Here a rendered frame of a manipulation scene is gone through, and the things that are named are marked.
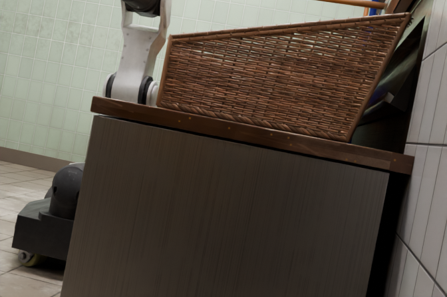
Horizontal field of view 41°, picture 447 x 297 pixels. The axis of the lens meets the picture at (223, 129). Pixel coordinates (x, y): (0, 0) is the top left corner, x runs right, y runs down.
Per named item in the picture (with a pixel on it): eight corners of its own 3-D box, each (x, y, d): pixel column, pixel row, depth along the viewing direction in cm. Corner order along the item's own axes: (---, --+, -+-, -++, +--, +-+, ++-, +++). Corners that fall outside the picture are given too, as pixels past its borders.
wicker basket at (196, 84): (364, 146, 170) (382, 51, 170) (390, 152, 115) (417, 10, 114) (200, 115, 177) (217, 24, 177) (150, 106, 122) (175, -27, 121)
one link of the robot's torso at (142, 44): (144, 115, 215) (165, -13, 211) (98, 106, 218) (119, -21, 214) (155, 114, 230) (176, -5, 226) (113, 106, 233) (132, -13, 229)
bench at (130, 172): (327, 244, 334) (347, 142, 333) (345, 511, 95) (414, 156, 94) (230, 222, 343) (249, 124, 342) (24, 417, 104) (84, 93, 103)
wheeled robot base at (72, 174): (130, 290, 177) (151, 181, 177) (-25, 252, 186) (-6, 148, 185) (181, 251, 240) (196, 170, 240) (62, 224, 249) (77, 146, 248)
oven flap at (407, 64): (352, 127, 291) (374, 92, 290) (402, 111, 114) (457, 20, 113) (344, 122, 292) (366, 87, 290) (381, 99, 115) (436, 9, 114)
